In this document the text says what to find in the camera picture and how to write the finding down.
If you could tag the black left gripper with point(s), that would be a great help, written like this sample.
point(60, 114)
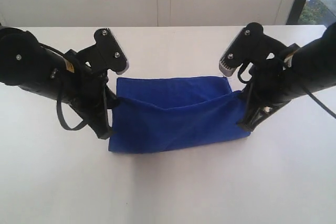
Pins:
point(91, 102)

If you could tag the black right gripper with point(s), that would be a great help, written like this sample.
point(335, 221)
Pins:
point(260, 93)

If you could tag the blue towel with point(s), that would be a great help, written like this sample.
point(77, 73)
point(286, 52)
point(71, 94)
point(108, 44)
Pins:
point(158, 115)

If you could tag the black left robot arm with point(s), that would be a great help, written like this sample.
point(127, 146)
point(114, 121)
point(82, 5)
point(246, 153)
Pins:
point(77, 81)

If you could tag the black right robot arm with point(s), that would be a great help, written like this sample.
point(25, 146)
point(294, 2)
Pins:
point(290, 74)

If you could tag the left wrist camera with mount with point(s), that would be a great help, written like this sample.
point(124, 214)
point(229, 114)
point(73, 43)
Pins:
point(105, 54)

